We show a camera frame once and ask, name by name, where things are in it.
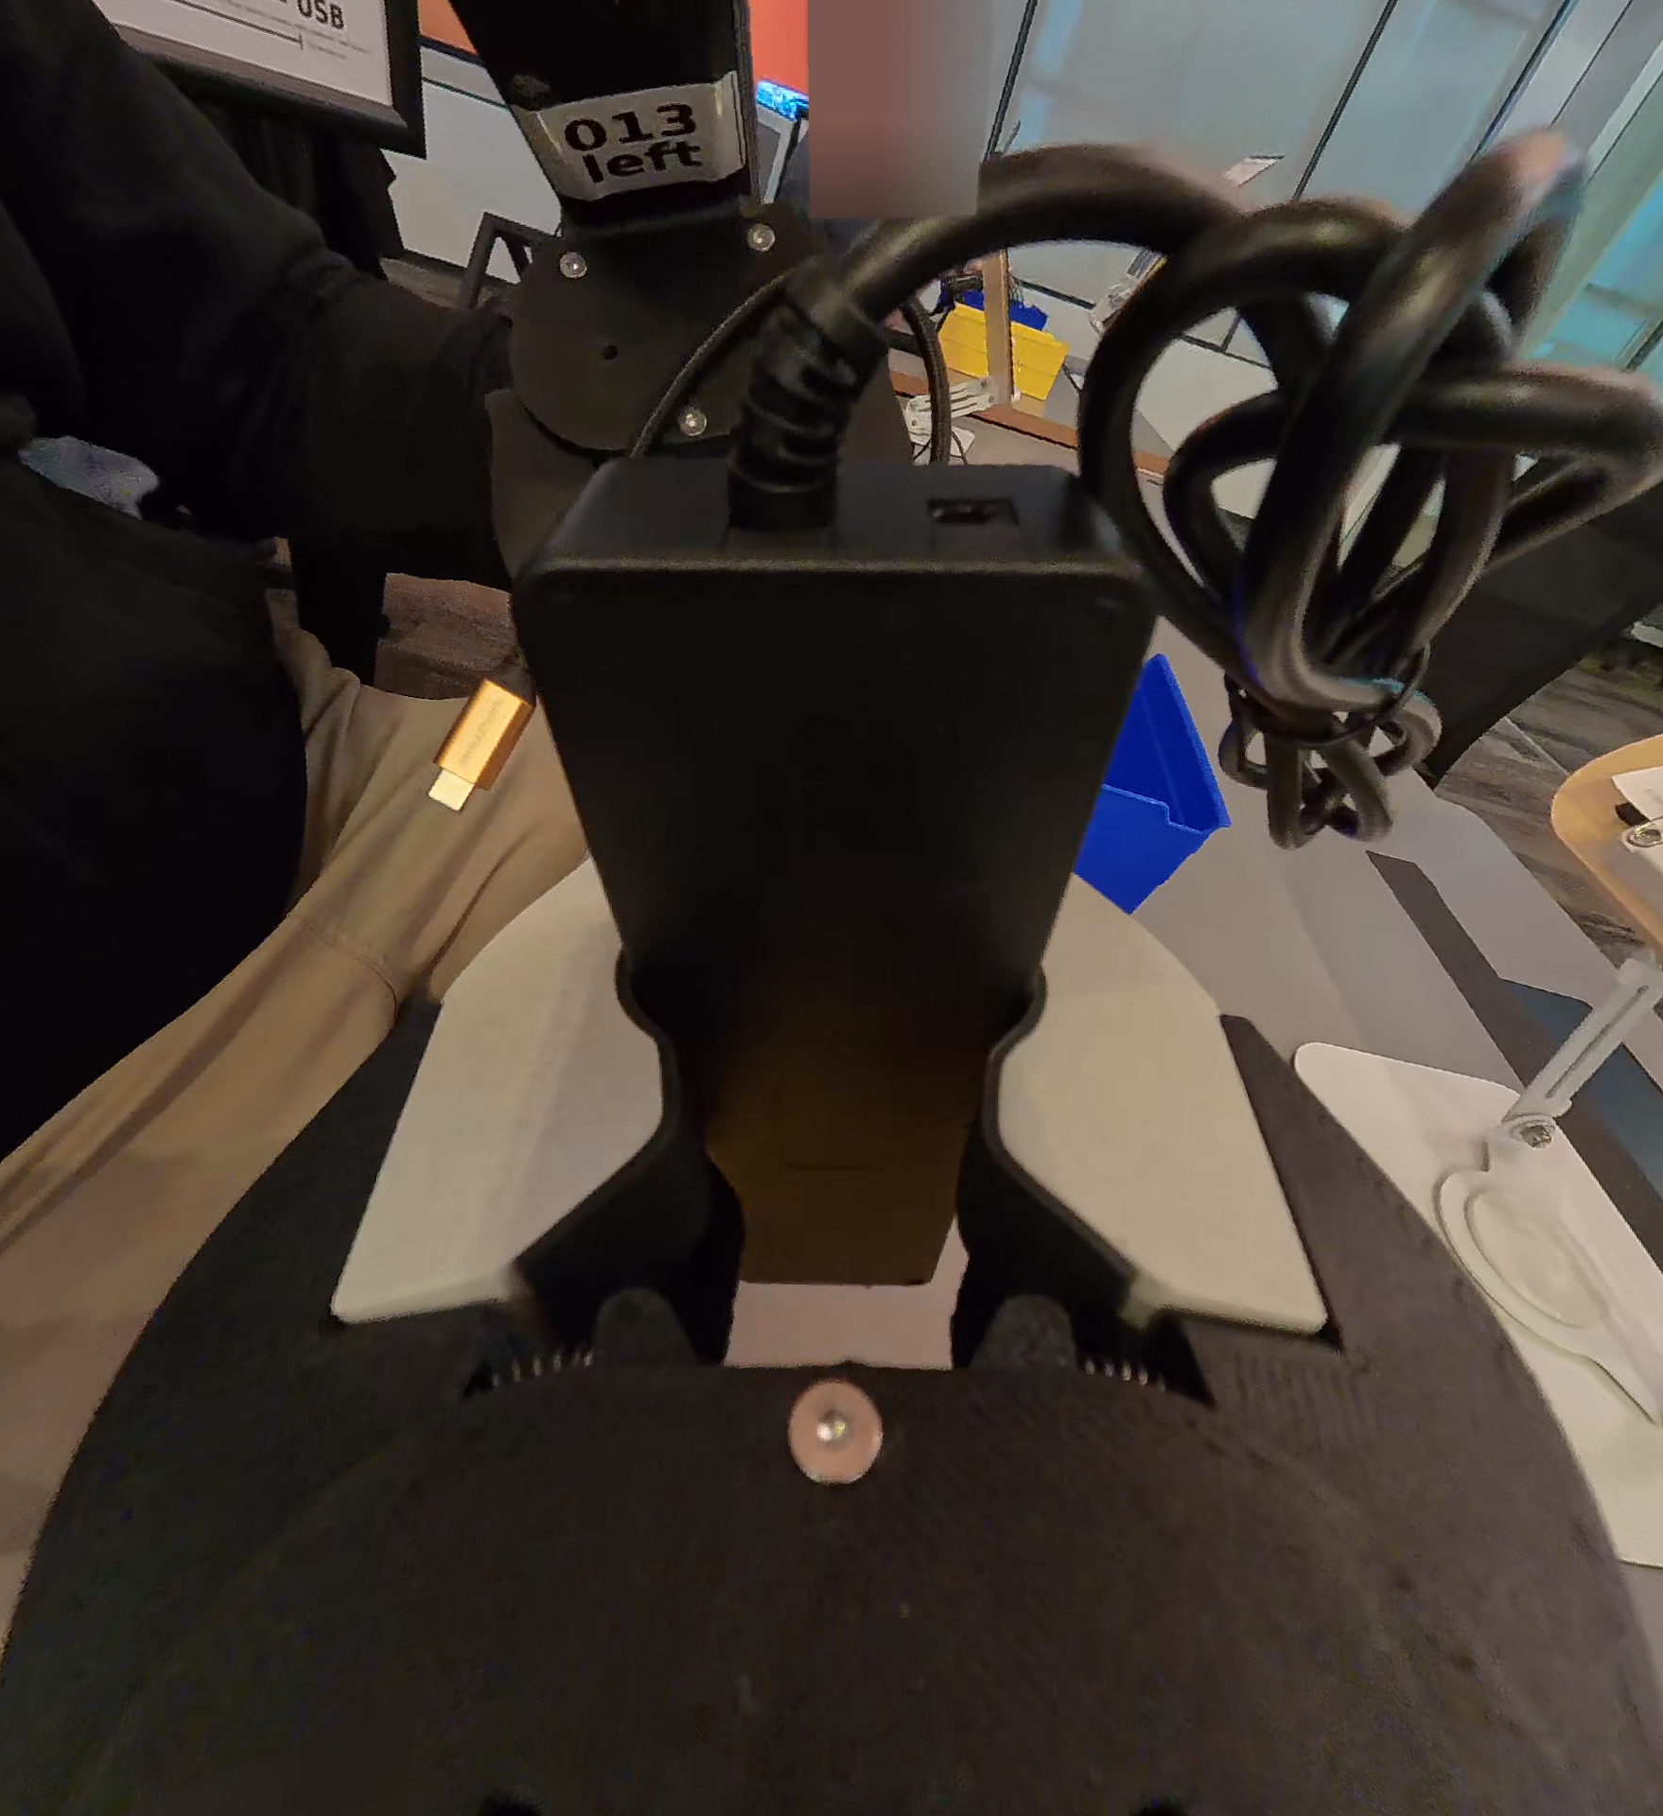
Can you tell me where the black adapter cable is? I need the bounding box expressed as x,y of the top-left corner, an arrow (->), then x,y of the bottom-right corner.
728,135 -> 1663,854

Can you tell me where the blue plastic bin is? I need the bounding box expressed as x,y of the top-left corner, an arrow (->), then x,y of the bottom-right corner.
1073,653 -> 1232,914

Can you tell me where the black framed sign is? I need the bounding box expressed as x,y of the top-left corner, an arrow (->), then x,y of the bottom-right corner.
93,0 -> 429,159

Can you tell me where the light wooden board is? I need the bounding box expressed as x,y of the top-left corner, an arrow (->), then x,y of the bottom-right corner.
1549,715 -> 1663,1031

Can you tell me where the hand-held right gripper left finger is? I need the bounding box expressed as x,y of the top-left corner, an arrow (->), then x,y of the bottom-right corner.
331,852 -> 743,1368

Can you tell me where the person's black top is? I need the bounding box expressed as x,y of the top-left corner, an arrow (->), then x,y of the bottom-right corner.
0,0 -> 401,1209

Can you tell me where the small yellow storage bin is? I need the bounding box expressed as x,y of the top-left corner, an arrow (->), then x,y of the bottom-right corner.
936,297 -> 1069,409

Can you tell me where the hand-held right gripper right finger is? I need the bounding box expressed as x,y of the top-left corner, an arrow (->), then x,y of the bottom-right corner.
951,905 -> 1345,1353

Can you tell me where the person's left forearm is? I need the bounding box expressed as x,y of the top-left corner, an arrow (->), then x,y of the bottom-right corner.
193,233 -> 522,591

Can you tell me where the white stand base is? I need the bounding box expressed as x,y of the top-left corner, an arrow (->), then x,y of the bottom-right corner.
1292,958 -> 1663,1580

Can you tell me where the black power adapter brick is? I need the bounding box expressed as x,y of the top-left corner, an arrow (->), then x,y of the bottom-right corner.
511,454 -> 1160,1289

